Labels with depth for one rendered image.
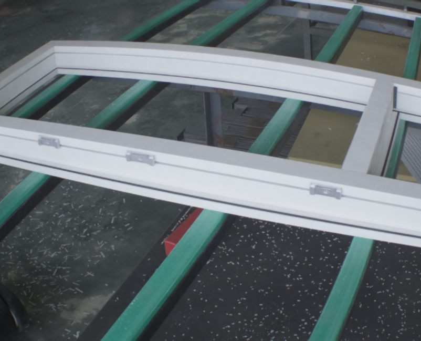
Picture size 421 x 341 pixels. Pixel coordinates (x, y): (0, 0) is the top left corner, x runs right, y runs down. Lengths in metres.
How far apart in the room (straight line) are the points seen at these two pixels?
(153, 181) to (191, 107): 2.30
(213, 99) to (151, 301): 0.83
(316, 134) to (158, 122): 1.62
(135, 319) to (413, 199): 0.42
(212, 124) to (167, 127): 1.54
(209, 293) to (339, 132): 0.65
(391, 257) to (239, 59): 0.54
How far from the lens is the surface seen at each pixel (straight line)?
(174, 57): 1.40
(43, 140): 1.09
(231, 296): 1.21
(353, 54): 2.26
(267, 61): 1.31
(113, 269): 2.25
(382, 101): 1.16
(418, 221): 0.90
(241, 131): 2.34
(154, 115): 3.26
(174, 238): 1.30
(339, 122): 1.73
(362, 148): 0.99
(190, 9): 2.07
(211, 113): 1.57
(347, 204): 0.90
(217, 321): 1.16
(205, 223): 0.94
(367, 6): 2.12
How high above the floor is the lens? 1.41
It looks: 31 degrees down
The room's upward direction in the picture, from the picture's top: 4 degrees counter-clockwise
